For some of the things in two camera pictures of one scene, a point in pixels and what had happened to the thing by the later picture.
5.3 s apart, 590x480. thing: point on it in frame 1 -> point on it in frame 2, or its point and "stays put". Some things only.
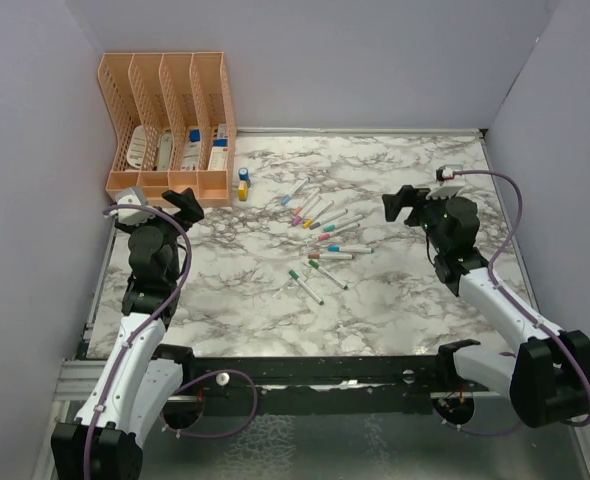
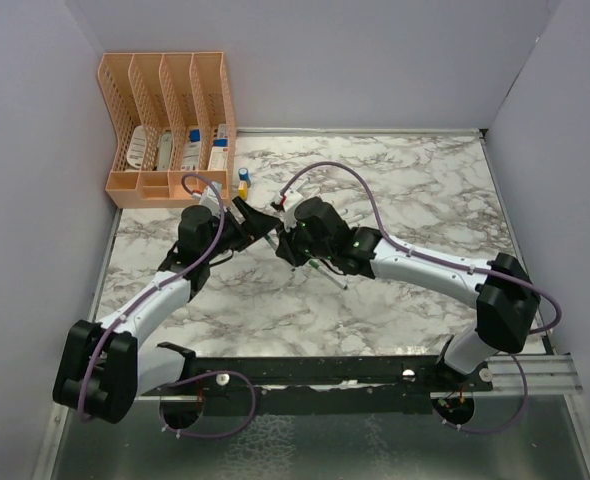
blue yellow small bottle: [243, 191] stays put
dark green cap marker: [321, 270] stays put
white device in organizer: [165, 143] stays put
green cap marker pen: [296, 276] -> [272, 242]
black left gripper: [189, 212] -> [257, 224]
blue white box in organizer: [191, 152] stays put
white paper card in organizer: [137, 146] stays put
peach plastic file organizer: [174, 123] stays put
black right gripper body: [432, 211] -> [319, 250]
